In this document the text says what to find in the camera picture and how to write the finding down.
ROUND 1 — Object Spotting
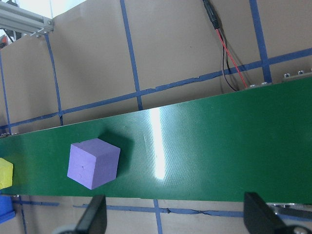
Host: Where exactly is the yellow foam cube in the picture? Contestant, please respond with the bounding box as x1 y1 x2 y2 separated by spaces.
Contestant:
0 157 14 191

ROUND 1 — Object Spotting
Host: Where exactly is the green conveyor belt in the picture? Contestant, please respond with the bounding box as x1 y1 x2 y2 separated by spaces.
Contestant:
0 70 312 221

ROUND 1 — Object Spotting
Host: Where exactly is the red black conveyor cable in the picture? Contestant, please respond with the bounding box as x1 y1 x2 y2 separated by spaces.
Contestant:
203 0 250 93

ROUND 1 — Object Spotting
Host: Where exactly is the white side table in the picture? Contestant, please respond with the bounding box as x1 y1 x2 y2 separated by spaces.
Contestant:
14 0 86 20

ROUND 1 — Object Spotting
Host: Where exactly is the aluminium profile post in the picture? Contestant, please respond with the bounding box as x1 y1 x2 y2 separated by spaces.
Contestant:
0 3 55 38

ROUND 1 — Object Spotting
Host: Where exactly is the purple foam cube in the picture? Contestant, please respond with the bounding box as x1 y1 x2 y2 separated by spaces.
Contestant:
66 137 121 191

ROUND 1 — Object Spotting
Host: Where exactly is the blue plastic storage bin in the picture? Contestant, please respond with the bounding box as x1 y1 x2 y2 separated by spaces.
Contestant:
0 194 16 225

